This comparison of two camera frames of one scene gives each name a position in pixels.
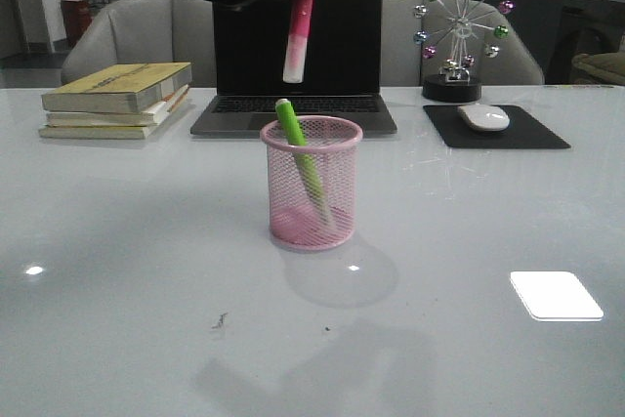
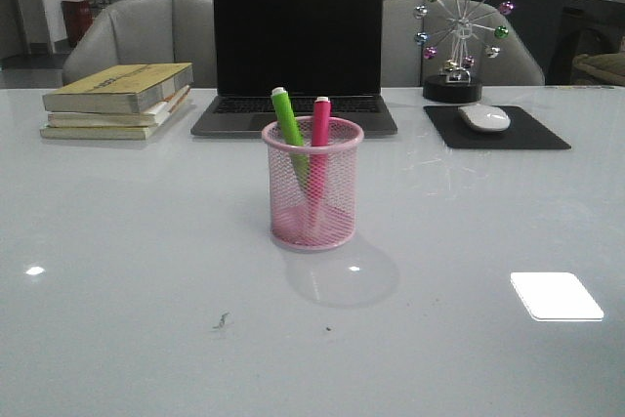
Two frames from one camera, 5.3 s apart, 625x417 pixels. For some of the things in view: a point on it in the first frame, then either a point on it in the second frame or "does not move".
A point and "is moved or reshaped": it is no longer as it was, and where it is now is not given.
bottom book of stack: x=102 y=132 does not move
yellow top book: x=113 y=88 does not move
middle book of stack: x=148 y=116 does not move
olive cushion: x=600 y=67 does not move
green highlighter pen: x=305 y=156 is moved or reshaped
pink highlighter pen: x=295 y=55 → x=319 y=159
